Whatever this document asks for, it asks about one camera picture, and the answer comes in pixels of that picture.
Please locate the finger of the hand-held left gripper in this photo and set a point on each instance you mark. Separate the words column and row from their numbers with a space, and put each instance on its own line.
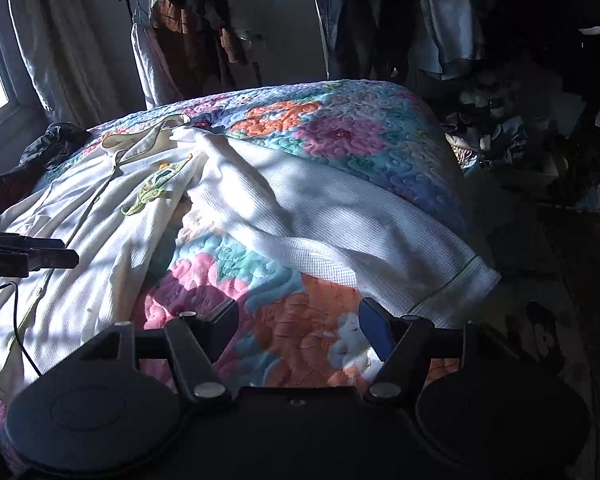
column 40, row 257

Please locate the pile of floor clutter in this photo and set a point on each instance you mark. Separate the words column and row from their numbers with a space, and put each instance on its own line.
column 525, row 140

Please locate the white hanging shirt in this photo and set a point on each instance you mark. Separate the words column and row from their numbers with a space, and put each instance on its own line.
column 450, row 25

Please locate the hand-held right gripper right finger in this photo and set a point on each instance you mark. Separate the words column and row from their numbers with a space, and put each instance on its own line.
column 375, row 325

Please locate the dark hanging clothes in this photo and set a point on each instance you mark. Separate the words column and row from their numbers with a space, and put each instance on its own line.
column 360, row 25

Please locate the pale curtain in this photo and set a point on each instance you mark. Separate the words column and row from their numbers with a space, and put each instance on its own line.
column 65, row 45

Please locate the brown hanging garment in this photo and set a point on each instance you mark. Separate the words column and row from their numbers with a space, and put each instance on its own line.
column 190, row 55

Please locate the dark green crumpled garment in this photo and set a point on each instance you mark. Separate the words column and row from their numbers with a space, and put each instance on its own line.
column 55, row 140

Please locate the white hanging garment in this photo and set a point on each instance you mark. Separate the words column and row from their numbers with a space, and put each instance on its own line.
column 152, row 70

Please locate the dark red cloth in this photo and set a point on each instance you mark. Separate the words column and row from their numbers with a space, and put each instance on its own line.
column 7, row 192

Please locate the cream waffle knit robe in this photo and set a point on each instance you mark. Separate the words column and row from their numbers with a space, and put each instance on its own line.
column 290, row 220

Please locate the printed floor rug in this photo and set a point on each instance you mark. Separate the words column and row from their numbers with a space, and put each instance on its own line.
column 555, row 340

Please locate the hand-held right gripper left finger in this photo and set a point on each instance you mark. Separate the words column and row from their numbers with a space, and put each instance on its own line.
column 223, row 325

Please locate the floral quilted bedspread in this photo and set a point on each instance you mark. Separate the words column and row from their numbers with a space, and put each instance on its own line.
column 300, row 320

